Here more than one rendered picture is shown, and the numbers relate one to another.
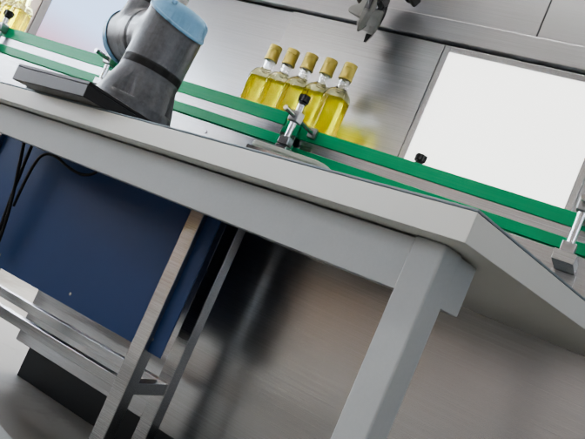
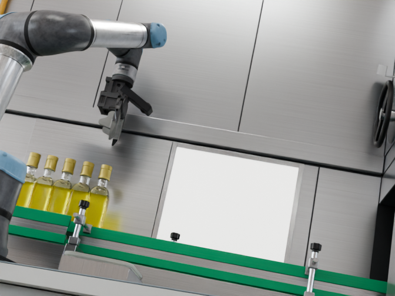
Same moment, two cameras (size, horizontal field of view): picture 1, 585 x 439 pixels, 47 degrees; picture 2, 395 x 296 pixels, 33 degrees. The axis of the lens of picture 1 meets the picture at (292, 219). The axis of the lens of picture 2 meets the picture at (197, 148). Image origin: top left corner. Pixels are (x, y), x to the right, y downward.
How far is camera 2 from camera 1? 0.55 m
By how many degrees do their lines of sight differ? 25
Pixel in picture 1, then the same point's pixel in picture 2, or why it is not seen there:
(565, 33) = (257, 128)
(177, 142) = (67, 282)
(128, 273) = not seen: outside the picture
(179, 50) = (13, 192)
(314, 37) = (60, 139)
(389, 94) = (135, 184)
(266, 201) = not seen: outside the picture
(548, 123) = (260, 197)
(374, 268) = not seen: outside the picture
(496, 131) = (224, 207)
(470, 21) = (187, 121)
